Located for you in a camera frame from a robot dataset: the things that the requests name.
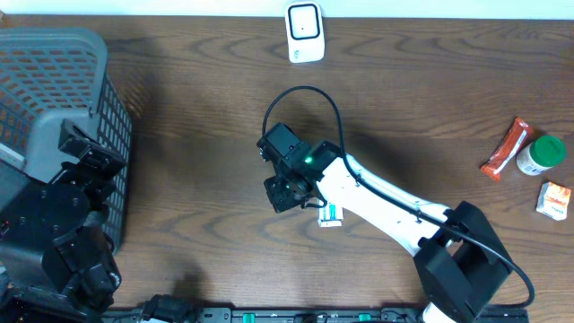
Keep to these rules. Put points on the green lid white jar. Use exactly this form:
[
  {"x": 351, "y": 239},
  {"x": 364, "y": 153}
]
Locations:
[{"x": 541, "y": 155}]

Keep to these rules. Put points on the orange white snack packet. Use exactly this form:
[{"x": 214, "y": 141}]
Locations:
[{"x": 553, "y": 201}]

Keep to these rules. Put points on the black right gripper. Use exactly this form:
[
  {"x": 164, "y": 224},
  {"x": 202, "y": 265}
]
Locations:
[{"x": 276, "y": 198}]

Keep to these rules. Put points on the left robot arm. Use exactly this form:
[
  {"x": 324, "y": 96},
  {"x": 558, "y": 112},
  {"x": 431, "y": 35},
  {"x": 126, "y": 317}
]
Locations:
[{"x": 58, "y": 262}]

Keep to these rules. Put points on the orange snack bar wrapper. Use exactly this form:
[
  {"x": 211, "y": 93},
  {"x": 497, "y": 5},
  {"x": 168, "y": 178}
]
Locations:
[{"x": 513, "y": 141}]

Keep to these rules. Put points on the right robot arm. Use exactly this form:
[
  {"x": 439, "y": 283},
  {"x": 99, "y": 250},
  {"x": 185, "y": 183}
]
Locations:
[{"x": 457, "y": 254}]

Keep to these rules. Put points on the white Panadol medicine box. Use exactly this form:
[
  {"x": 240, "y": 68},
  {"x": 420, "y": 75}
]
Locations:
[{"x": 330, "y": 215}]

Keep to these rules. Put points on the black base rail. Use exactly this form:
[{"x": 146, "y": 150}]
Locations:
[{"x": 165, "y": 308}]

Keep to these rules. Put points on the white barcode scanner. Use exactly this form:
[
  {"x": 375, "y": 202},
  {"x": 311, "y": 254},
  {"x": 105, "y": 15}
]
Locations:
[{"x": 305, "y": 32}]

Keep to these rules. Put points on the grey plastic basket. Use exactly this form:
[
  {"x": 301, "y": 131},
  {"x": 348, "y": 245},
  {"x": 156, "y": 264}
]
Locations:
[{"x": 49, "y": 75}]

